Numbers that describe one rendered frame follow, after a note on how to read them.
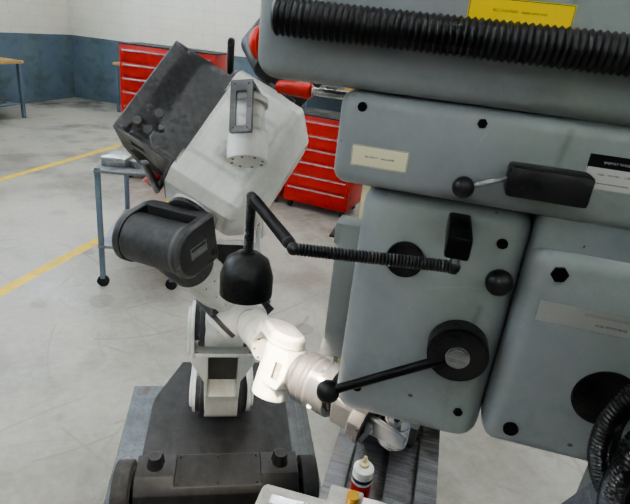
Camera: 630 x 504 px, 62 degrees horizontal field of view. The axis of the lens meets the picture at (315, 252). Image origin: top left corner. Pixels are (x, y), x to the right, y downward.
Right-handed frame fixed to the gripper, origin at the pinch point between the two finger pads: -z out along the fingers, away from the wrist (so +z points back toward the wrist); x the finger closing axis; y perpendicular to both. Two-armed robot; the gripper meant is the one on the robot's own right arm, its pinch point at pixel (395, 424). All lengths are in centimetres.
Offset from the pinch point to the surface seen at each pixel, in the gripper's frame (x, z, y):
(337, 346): -5.5, 9.2, -12.6
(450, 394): -7.4, -8.6, -14.9
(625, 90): -8, -16, -53
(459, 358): -10.7, -9.3, -22.3
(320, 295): 230, 154, 126
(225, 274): -17.4, 20.9, -24.0
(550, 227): -6.2, -13.7, -38.7
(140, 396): 42, 117, 85
